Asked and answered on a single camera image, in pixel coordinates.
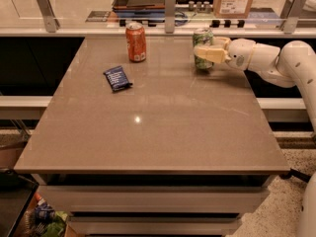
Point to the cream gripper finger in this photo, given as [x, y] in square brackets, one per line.
[212, 53]
[221, 42]

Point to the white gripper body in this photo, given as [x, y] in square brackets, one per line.
[239, 53]

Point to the green soda can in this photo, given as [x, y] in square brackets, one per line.
[202, 36]

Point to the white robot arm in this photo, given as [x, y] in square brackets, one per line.
[292, 65]

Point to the orange soda can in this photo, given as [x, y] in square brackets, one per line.
[136, 42]

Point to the small metal cylinders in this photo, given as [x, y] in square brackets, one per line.
[200, 6]

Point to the cardboard box with label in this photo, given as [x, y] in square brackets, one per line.
[232, 9]

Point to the dark tray stack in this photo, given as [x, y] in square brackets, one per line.
[151, 10]

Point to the dark blue snack packet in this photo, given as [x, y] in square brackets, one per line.
[117, 79]

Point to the grey table drawer unit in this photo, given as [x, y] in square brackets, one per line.
[154, 211]

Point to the black bin with trash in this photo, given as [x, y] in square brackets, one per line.
[23, 212]

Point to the middle metal glass bracket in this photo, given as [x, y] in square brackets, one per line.
[169, 16]

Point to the metal glass bracket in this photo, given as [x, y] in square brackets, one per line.
[169, 16]
[51, 24]
[290, 15]

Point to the right metal glass bracket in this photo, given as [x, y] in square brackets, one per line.
[290, 15]

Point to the left metal glass bracket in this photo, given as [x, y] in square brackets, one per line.
[51, 24]

